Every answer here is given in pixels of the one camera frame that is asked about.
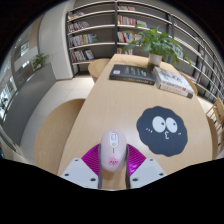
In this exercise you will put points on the black hardcover book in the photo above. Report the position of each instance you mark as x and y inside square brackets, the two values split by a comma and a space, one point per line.
[131, 74]

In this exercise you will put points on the black cartoon-face mouse pad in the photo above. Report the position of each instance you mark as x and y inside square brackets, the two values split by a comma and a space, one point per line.
[163, 143]

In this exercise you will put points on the grey bookshelf unit with books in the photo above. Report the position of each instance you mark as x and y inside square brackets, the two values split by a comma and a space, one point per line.
[93, 33]

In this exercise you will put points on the group of slatted wooden chairs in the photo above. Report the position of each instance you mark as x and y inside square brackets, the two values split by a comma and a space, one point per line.
[219, 115]

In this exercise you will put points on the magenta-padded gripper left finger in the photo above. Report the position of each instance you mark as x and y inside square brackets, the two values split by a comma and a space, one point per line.
[80, 171]

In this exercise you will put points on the small green potted plant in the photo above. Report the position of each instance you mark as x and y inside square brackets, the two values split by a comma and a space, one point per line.
[40, 61]

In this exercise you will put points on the green potted plant white pot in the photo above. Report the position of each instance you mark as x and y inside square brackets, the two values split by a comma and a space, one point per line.
[160, 45]

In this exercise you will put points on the white illustrated book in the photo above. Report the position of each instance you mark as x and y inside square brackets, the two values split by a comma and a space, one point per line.
[171, 78]

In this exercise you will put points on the pink computer mouse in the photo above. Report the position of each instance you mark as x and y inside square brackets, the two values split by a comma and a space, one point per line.
[113, 150]

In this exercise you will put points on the beige book with red lettering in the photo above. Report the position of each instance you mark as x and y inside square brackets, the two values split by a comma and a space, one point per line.
[175, 91]

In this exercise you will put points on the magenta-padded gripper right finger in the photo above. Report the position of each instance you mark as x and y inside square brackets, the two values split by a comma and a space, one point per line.
[146, 171]

